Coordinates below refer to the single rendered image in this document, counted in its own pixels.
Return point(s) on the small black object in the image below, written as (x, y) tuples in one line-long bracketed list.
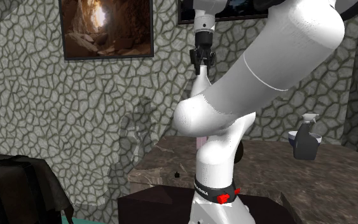
[(176, 175)]

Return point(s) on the white bowl with blue rim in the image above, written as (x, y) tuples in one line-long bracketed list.
[(292, 136)]

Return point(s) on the dark wall picture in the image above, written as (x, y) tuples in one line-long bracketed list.
[(243, 12)]

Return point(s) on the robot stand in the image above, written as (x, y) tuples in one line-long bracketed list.
[(154, 208)]

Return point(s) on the dark grey spray bottle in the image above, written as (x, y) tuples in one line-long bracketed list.
[(305, 143)]

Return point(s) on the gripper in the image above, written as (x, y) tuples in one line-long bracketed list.
[(203, 39)]

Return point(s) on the cave wall picture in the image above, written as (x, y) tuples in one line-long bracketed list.
[(107, 28)]

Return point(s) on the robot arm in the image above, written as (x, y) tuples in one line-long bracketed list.
[(268, 59)]

